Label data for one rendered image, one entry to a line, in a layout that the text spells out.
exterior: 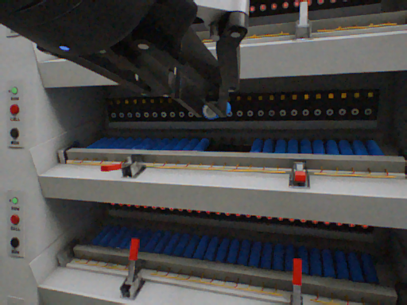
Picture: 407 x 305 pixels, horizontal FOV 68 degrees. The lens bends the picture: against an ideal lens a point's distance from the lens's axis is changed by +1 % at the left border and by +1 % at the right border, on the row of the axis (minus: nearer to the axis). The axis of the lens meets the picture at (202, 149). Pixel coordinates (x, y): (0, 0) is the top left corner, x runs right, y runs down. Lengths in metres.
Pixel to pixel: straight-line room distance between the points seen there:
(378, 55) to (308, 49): 0.08
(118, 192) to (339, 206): 0.34
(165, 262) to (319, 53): 0.42
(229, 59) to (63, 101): 0.50
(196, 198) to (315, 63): 0.26
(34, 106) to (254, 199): 0.42
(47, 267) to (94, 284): 0.10
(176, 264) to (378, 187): 0.34
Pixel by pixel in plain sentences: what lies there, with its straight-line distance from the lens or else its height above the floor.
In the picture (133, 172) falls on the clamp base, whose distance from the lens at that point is 0.50.
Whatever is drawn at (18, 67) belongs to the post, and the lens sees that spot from 0.65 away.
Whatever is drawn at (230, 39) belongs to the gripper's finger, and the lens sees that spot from 0.17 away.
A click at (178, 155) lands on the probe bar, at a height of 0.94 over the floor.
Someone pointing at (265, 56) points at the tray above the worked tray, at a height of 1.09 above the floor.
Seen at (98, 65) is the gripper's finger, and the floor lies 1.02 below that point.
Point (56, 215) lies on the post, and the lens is 0.66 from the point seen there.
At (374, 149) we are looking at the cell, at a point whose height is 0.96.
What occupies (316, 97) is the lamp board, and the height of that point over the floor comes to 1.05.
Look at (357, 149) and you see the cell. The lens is 0.53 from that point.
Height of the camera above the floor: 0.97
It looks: 2 degrees down
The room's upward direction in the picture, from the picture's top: 1 degrees clockwise
